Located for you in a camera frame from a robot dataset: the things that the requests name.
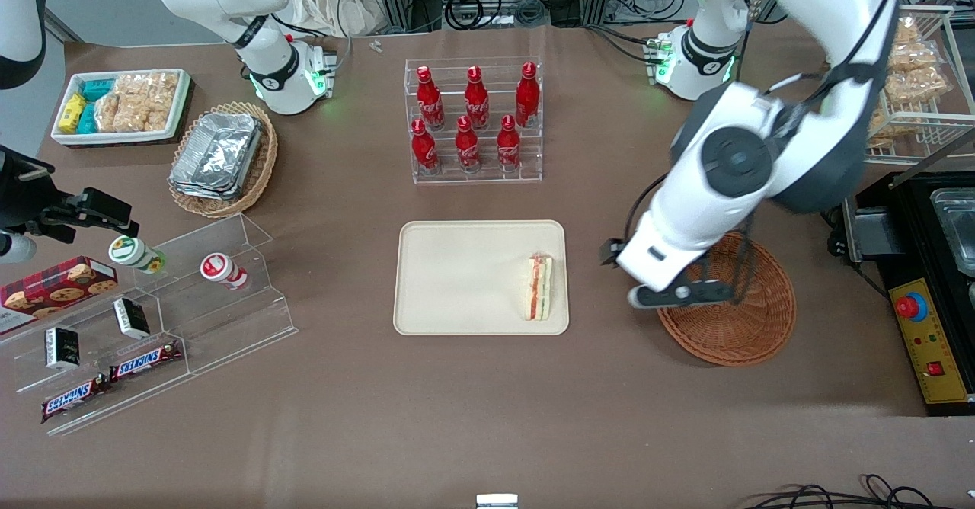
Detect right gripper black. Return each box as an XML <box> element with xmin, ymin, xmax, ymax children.
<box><xmin>0</xmin><ymin>148</ymin><xmax>141</xmax><ymax>237</ymax></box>

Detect triangle sandwich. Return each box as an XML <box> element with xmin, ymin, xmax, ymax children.
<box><xmin>521</xmin><ymin>254</ymin><xmax>552</xmax><ymax>322</ymax></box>

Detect round brown wicker basket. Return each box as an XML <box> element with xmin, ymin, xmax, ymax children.
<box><xmin>655</xmin><ymin>231</ymin><xmax>798</xmax><ymax>367</ymax></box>

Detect light oval wicker basket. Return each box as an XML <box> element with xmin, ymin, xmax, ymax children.
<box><xmin>168</xmin><ymin>101</ymin><xmax>279</xmax><ymax>219</ymax></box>

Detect cream plastic tray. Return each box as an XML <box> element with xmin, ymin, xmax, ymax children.
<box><xmin>393</xmin><ymin>220</ymin><xmax>571</xmax><ymax>337</ymax></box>

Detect green capped yogurt bottle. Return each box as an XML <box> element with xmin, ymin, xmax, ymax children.
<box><xmin>108</xmin><ymin>235</ymin><xmax>167</xmax><ymax>275</ymax></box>

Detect white rectangular snack bin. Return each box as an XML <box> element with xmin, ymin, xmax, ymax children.
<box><xmin>51</xmin><ymin>69</ymin><xmax>191</xmax><ymax>148</ymax></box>

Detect red cookie box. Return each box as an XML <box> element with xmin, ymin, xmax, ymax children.
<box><xmin>0</xmin><ymin>256</ymin><xmax>119</xmax><ymax>335</ymax></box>

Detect rice cracker packet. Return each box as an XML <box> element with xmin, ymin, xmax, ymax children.
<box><xmin>884</xmin><ymin>18</ymin><xmax>951</xmax><ymax>106</ymax></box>
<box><xmin>94</xmin><ymin>95</ymin><xmax>170</xmax><ymax>134</ymax></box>
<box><xmin>114</xmin><ymin>72</ymin><xmax>181</xmax><ymax>114</ymax></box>

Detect yellow snack pack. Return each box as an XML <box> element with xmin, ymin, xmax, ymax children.
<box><xmin>59</xmin><ymin>94</ymin><xmax>87</xmax><ymax>134</ymax></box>

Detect small black white box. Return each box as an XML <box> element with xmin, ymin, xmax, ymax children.
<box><xmin>44</xmin><ymin>327</ymin><xmax>82</xmax><ymax>370</ymax></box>
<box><xmin>113</xmin><ymin>297</ymin><xmax>152</xmax><ymax>340</ymax></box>

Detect aluminium foil container stack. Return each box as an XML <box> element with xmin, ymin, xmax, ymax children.
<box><xmin>169</xmin><ymin>111</ymin><xmax>264</xmax><ymax>202</ymax></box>

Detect red capped yogurt bottle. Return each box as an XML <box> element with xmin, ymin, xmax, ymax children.
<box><xmin>200</xmin><ymin>253</ymin><xmax>250</xmax><ymax>290</ymax></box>

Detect Snickers chocolate bar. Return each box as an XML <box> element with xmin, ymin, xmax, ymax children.
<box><xmin>109</xmin><ymin>339</ymin><xmax>184</xmax><ymax>384</ymax></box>
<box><xmin>40</xmin><ymin>376</ymin><xmax>112</xmax><ymax>424</ymax></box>

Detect clear acrylic tiered stand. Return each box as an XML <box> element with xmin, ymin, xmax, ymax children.
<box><xmin>0</xmin><ymin>213</ymin><xmax>299</xmax><ymax>437</ymax></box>

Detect red cola bottle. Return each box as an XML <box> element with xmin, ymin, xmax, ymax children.
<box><xmin>455</xmin><ymin>115</ymin><xmax>482</xmax><ymax>173</ymax></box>
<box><xmin>415</xmin><ymin>66</ymin><xmax>446</xmax><ymax>130</ymax></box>
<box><xmin>463</xmin><ymin>66</ymin><xmax>491</xmax><ymax>130</ymax></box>
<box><xmin>515</xmin><ymin>62</ymin><xmax>541</xmax><ymax>129</ymax></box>
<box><xmin>411</xmin><ymin>118</ymin><xmax>440</xmax><ymax>174</ymax></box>
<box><xmin>497</xmin><ymin>115</ymin><xmax>523</xmax><ymax>172</ymax></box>

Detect clear acrylic bottle rack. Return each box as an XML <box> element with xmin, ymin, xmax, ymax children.
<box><xmin>404</xmin><ymin>56</ymin><xmax>544</xmax><ymax>184</ymax></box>

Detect yellow emergency stop box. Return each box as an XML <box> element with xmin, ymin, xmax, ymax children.
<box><xmin>887</xmin><ymin>277</ymin><xmax>973</xmax><ymax>405</ymax></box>

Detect white cloth bag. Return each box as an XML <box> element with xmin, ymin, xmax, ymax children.
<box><xmin>286</xmin><ymin>0</ymin><xmax>385</xmax><ymax>37</ymax></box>

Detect steel pan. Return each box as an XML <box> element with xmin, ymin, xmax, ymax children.
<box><xmin>931</xmin><ymin>187</ymin><xmax>975</xmax><ymax>277</ymax></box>

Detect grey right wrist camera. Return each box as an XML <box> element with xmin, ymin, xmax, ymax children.
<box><xmin>0</xmin><ymin>233</ymin><xmax>37</xmax><ymax>264</ymax></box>

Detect black camera cable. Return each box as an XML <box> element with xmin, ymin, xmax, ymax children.
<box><xmin>702</xmin><ymin>0</ymin><xmax>900</xmax><ymax>304</ymax></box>

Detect grey metal bracket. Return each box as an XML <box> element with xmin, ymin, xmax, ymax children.
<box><xmin>842</xmin><ymin>204</ymin><xmax>907</xmax><ymax>263</ymax></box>

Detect black floor cables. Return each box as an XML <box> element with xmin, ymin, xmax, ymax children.
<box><xmin>750</xmin><ymin>475</ymin><xmax>953</xmax><ymax>509</ymax></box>

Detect white wire rack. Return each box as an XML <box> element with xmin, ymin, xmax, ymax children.
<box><xmin>865</xmin><ymin>5</ymin><xmax>975</xmax><ymax>165</ymax></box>

